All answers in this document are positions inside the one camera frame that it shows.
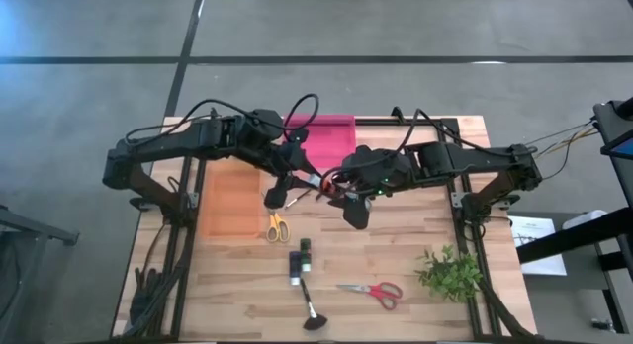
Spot black cable bundle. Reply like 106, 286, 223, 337
127, 219, 192, 338
477, 279, 533, 341

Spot red handled scissors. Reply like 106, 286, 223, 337
335, 281, 404, 311

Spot yellow handled scissors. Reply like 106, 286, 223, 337
265, 209, 292, 244

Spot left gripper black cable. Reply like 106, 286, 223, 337
282, 92, 320, 137

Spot black cart frame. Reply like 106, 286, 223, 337
516, 205, 633, 335

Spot white paper sheet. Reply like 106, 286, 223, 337
508, 215, 569, 277

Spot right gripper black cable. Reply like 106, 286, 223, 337
319, 107, 421, 197

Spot pink plastic bin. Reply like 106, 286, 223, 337
284, 114, 357, 175

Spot orange plastic bin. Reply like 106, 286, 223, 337
203, 161, 271, 239

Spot black fan brush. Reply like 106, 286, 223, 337
300, 278, 329, 332

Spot green striped paint bottle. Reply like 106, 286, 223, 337
299, 237, 313, 273

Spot black tablet blue screen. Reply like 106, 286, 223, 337
592, 96, 633, 162

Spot orange striped paint bottle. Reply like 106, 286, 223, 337
308, 175, 332, 194

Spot black aluminium table frame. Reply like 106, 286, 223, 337
170, 106, 540, 343

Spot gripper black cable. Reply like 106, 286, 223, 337
282, 92, 320, 137
319, 107, 421, 197

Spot green plant white pot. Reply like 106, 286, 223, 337
414, 243, 484, 304

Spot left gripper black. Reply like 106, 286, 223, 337
264, 141, 323, 211

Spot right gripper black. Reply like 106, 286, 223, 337
327, 145, 411, 230

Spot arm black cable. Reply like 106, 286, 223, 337
414, 107, 540, 157
123, 99, 261, 147

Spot thin brush silver ferrule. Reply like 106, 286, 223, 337
283, 186, 314, 211

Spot grey metal cart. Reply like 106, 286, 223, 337
0, 200, 80, 344

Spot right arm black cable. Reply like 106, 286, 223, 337
414, 107, 540, 157

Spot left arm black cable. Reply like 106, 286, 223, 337
123, 99, 261, 147

